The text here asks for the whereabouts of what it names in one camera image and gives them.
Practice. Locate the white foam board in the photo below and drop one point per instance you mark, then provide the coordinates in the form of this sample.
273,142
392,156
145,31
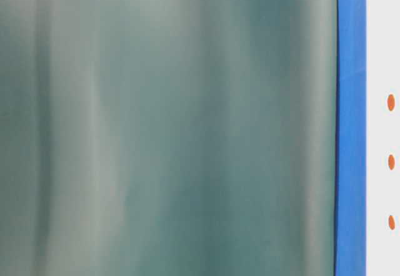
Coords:
382,137

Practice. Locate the blue table cover cloth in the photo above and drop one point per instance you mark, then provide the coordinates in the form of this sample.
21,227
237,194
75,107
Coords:
350,206

